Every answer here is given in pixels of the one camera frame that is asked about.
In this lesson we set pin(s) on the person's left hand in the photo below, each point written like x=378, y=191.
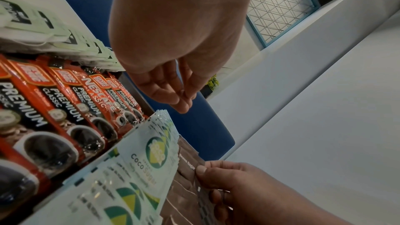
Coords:
x=175, y=21

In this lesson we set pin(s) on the person's right hand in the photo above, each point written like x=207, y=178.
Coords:
x=259, y=194

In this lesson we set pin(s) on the bunch of brown sugar sachets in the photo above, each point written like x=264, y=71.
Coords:
x=184, y=187

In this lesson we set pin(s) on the small potted plant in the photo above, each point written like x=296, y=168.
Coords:
x=212, y=83

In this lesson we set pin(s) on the blue chair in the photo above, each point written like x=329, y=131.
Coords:
x=215, y=130

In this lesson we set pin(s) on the blue framed lattice window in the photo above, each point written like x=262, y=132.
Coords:
x=278, y=6

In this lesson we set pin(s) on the row of pale green sugar sachets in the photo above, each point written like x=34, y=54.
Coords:
x=140, y=169

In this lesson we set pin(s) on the row of white creamer sachets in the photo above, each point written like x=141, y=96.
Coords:
x=47, y=31

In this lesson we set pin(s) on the row of red coffee sachets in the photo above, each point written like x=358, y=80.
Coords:
x=62, y=120

